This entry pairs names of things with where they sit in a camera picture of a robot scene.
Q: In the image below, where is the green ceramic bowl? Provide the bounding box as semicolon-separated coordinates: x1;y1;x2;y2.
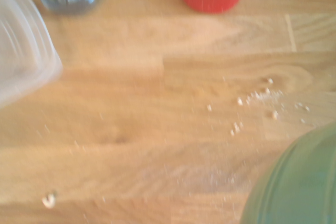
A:
239;125;336;224

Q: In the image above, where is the cereal crumb pile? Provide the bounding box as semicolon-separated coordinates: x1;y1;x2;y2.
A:
205;77;311;137

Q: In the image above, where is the clear plastic container lid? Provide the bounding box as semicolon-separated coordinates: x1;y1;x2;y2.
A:
0;0;64;109

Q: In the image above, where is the cereal ring piece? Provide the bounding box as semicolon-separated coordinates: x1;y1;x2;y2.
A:
41;189;58;209

